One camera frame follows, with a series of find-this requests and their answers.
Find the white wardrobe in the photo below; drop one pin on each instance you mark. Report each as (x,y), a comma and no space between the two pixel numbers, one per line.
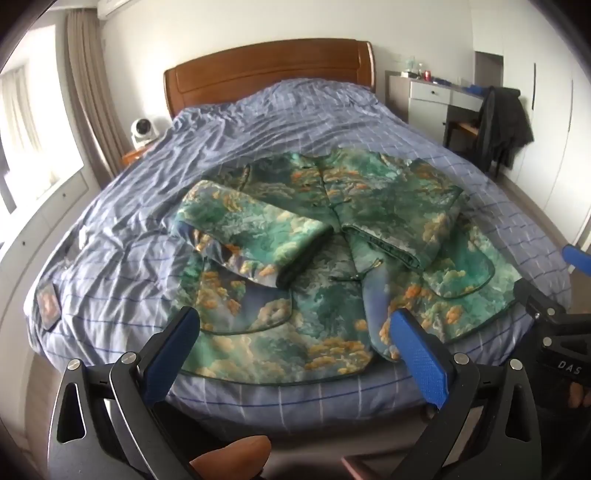
(558,161)

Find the clear glass bottle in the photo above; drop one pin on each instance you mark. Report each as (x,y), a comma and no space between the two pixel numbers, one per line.
(411,67)

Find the white round camera device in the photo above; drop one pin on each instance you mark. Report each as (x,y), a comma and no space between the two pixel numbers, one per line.
(143,131)

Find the wooden nightstand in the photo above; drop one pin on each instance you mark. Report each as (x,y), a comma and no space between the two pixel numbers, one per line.
(131,158)

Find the black jacket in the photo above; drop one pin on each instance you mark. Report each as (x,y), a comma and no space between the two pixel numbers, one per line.
(503,124)

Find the wooden headboard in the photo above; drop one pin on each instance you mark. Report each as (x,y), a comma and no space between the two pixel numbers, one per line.
(258,69)

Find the beige curtain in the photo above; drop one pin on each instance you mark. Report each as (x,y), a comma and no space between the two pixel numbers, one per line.
(92,92)

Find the person's right hand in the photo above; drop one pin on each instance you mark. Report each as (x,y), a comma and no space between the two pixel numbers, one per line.
(581,396)

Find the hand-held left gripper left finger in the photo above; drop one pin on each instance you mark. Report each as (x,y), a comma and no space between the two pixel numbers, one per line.
(173,355)

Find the white air conditioner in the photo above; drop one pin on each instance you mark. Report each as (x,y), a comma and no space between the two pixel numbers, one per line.
(113,7)

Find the person's left hand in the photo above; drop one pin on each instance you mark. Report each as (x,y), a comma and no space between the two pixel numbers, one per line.
(231,457)

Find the wooden chair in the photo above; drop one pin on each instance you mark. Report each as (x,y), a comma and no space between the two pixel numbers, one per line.
(464,128)

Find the window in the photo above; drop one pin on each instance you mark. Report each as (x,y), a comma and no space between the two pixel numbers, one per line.
(18,115)

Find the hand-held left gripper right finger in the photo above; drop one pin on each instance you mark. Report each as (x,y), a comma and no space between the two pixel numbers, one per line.
(418,362)

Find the white low cabinet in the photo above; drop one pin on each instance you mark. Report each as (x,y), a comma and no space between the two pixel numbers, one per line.
(46,217)

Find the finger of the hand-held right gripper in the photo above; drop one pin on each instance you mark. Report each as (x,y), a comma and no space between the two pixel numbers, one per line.
(531,296)
(576,256)

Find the green printed padded jacket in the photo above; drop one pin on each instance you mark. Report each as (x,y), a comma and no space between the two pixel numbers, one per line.
(323,277)

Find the bed with blue checked sheet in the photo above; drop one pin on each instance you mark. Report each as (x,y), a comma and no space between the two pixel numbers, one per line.
(277,115)

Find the white desk with drawers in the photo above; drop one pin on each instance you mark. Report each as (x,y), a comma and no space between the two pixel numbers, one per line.
(427,94)

